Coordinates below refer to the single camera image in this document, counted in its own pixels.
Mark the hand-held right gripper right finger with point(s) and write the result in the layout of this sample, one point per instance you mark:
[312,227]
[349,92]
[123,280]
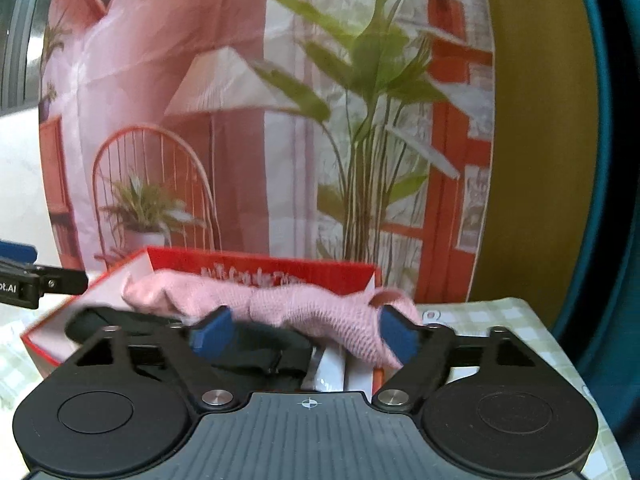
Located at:
[400,335]

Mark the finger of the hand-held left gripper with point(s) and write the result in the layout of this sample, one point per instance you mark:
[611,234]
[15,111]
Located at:
[17,251]
[65,281]

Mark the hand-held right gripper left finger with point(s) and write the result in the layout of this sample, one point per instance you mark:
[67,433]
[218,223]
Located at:
[212,335]

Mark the black cloth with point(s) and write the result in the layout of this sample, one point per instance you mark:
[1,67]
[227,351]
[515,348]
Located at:
[265,355]

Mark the pink knitted scarf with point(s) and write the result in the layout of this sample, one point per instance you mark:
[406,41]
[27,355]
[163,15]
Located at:
[310,310]

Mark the red cardboard box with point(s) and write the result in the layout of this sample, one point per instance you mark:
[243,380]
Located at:
[300,272]

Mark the white paper packet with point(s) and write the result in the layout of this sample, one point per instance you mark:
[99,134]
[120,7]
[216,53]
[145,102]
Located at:
[332,365]

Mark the green checked tablecloth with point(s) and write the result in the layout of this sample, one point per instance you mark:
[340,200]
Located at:
[525,320]

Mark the printed room backdrop cloth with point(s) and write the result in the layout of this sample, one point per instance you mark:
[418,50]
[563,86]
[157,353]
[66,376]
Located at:
[250,160]

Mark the dark window frame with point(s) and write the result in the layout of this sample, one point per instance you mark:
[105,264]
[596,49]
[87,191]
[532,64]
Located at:
[20,35]

